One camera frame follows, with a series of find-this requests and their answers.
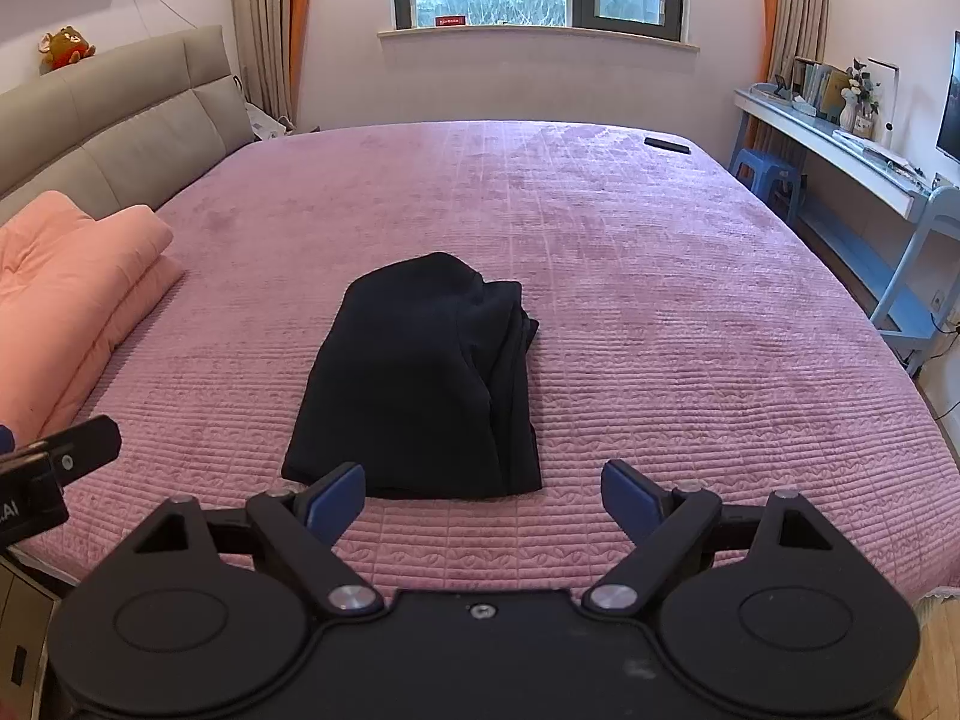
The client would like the beige and orange curtain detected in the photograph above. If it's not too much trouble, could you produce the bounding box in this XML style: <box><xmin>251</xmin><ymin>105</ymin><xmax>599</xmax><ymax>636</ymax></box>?
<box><xmin>225</xmin><ymin>0</ymin><xmax>320</xmax><ymax>133</ymax></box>
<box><xmin>739</xmin><ymin>0</ymin><xmax>845</xmax><ymax>152</ymax></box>

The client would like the cream window sill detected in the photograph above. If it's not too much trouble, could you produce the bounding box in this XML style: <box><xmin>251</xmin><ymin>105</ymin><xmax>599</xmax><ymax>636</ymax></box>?
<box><xmin>377</xmin><ymin>25</ymin><xmax>703</xmax><ymax>55</ymax></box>

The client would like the light blue console desk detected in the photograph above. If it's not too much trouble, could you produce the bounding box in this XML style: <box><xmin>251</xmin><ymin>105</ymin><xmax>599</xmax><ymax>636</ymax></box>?
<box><xmin>731</xmin><ymin>86</ymin><xmax>960</xmax><ymax>377</ymax></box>

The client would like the peach folded blanket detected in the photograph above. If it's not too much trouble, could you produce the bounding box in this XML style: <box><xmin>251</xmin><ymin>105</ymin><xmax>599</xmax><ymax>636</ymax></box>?
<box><xmin>0</xmin><ymin>190</ymin><xmax>187</xmax><ymax>448</ymax></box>

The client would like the flat screen television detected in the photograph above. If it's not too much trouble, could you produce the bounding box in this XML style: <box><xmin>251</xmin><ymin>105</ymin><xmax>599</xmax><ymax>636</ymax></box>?
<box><xmin>935</xmin><ymin>30</ymin><xmax>960</xmax><ymax>166</ymax></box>

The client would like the white bedside item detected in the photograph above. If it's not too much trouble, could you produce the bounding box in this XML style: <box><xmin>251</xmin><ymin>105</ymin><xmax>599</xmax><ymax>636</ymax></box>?
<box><xmin>246</xmin><ymin>106</ymin><xmax>298</xmax><ymax>142</ymax></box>

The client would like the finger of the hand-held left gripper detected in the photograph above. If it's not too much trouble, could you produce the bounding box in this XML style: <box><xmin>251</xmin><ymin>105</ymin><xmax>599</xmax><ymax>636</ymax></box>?
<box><xmin>43</xmin><ymin>414</ymin><xmax>123</xmax><ymax>486</ymax></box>

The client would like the white vase with flowers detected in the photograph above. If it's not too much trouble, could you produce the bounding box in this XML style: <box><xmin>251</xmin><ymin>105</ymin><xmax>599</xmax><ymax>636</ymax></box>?
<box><xmin>838</xmin><ymin>58</ymin><xmax>881</xmax><ymax>140</ymax></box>

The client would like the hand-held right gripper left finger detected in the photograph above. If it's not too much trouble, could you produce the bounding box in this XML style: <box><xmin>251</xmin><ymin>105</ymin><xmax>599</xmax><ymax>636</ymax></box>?
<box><xmin>131</xmin><ymin>463</ymin><xmax>383</xmax><ymax>616</ymax></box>

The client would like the pink quilted bedspread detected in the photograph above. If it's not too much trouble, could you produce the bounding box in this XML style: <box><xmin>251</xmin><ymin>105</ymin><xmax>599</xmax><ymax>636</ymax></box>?
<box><xmin>13</xmin><ymin>120</ymin><xmax>960</xmax><ymax>610</ymax></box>

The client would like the white picture frame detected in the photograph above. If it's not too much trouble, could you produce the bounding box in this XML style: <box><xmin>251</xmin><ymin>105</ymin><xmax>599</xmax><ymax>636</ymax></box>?
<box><xmin>866</xmin><ymin>56</ymin><xmax>900</xmax><ymax>152</ymax></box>

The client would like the orange plush toy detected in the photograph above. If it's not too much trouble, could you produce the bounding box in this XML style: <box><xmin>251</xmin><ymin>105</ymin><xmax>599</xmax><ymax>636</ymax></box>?
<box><xmin>39</xmin><ymin>25</ymin><xmax>98</xmax><ymax>76</ymax></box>

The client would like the cardboard box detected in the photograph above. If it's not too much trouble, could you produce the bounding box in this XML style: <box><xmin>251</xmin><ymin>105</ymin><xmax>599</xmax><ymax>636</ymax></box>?
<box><xmin>0</xmin><ymin>551</ymin><xmax>62</xmax><ymax>720</ymax></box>

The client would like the blue plastic stool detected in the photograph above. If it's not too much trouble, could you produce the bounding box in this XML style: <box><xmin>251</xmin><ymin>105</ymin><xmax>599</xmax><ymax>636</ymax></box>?
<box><xmin>729</xmin><ymin>148</ymin><xmax>800</xmax><ymax>223</ymax></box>

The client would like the dark navy garment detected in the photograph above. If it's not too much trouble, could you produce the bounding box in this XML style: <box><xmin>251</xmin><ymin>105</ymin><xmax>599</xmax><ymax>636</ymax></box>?
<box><xmin>281</xmin><ymin>253</ymin><xmax>543</xmax><ymax>500</ymax></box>

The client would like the row of books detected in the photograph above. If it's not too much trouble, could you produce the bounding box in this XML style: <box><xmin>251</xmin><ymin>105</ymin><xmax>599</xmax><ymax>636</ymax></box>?
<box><xmin>791</xmin><ymin>56</ymin><xmax>853</xmax><ymax>122</ymax></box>

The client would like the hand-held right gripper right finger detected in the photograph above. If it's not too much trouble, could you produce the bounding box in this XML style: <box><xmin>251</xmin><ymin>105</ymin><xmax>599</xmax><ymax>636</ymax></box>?
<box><xmin>581</xmin><ymin>459</ymin><xmax>833</xmax><ymax>616</ymax></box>

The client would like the beige padded headboard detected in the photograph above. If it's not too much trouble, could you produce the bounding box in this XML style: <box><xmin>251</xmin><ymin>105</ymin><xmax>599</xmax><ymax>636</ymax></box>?
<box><xmin>0</xmin><ymin>25</ymin><xmax>256</xmax><ymax>227</ymax></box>

